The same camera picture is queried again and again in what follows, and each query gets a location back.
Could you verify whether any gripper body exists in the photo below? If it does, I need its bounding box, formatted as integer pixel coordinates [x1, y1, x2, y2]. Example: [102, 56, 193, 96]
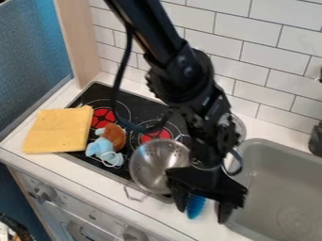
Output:
[165, 150, 250, 209]

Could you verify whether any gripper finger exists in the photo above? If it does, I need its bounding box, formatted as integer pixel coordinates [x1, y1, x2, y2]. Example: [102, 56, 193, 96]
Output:
[170, 185, 192, 213]
[215, 201, 235, 225]

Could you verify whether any toy stove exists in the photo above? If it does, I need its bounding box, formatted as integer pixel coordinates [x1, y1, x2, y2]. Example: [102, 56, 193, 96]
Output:
[61, 80, 203, 203]

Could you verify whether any silver strainer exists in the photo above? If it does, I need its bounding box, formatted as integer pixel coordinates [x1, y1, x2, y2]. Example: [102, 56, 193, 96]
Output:
[128, 138, 193, 196]

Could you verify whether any toy sink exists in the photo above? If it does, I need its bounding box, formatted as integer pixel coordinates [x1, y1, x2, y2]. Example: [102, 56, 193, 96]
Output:
[222, 137, 322, 241]

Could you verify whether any blue and brown plush toy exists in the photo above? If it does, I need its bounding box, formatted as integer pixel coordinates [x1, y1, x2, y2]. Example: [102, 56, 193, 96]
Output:
[84, 122, 127, 169]

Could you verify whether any tap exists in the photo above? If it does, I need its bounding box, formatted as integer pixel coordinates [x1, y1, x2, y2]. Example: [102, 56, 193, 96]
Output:
[306, 121, 322, 158]

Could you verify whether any yellow cloth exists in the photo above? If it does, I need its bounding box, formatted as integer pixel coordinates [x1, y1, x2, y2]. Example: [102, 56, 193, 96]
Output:
[21, 104, 96, 154]

